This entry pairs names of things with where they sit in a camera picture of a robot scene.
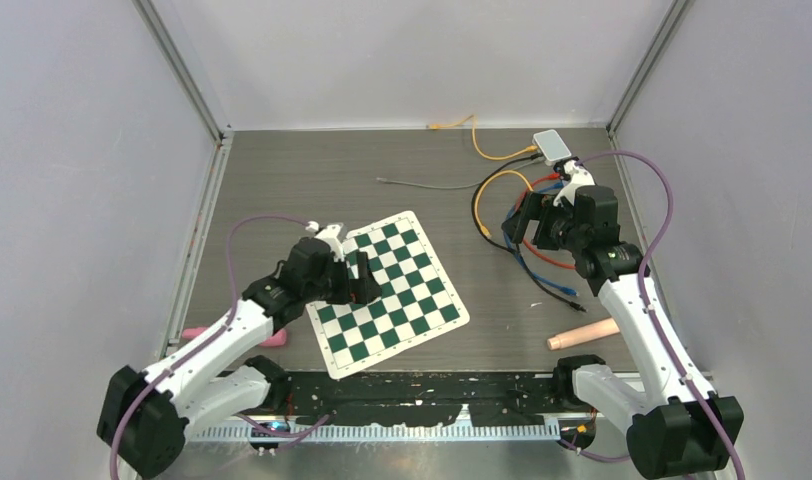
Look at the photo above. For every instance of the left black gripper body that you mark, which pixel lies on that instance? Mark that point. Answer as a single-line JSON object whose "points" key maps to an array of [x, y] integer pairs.
{"points": [[322, 289]]}

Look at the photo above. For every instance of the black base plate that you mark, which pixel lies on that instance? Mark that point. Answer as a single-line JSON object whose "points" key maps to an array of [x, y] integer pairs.
{"points": [[421, 399]]}

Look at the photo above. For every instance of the white router box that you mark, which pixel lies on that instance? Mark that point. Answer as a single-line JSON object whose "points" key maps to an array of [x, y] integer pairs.
{"points": [[551, 146]]}

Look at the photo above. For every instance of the beige cylinder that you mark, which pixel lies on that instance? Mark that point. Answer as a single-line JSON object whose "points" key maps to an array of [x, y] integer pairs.
{"points": [[584, 334]]}

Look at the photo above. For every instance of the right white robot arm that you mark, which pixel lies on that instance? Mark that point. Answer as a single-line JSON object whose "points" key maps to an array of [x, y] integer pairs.
{"points": [[677, 424]]}

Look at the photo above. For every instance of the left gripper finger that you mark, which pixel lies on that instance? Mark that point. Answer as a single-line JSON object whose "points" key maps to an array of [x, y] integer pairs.
{"points": [[365, 288], [351, 283]]}

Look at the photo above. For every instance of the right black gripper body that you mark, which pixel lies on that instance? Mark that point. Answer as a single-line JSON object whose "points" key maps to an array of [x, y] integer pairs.
{"points": [[556, 230]]}

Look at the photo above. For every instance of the slotted cable duct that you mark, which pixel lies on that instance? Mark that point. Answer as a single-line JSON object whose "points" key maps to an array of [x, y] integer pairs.
{"points": [[238, 431]]}

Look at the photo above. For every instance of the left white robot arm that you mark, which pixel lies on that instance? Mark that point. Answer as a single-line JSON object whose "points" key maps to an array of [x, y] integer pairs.
{"points": [[149, 415]]}

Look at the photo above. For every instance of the pink cylinder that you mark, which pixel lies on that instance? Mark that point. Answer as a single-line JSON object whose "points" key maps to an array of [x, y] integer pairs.
{"points": [[276, 340]]}

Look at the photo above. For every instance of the green white chessboard mat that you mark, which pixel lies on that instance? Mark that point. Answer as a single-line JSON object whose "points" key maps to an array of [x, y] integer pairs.
{"points": [[418, 301]]}

